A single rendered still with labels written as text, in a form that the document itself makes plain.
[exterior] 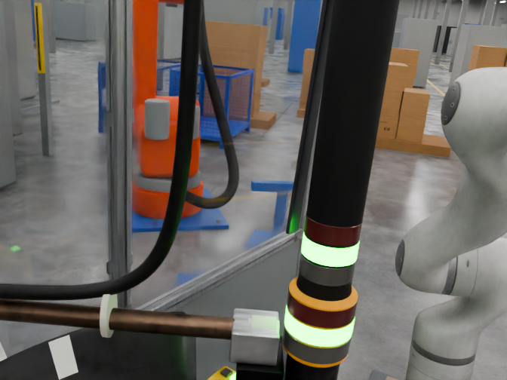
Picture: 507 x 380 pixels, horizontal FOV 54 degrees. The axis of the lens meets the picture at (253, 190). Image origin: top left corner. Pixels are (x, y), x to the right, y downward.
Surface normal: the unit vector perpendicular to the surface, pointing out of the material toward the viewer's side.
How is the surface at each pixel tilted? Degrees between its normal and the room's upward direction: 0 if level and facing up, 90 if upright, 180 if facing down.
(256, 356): 90
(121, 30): 90
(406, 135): 90
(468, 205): 112
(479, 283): 98
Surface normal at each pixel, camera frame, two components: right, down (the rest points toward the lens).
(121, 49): 0.80, 0.25
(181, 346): 0.33, -0.43
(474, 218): -0.66, 0.61
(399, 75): -0.15, 0.32
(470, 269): -0.15, 0.01
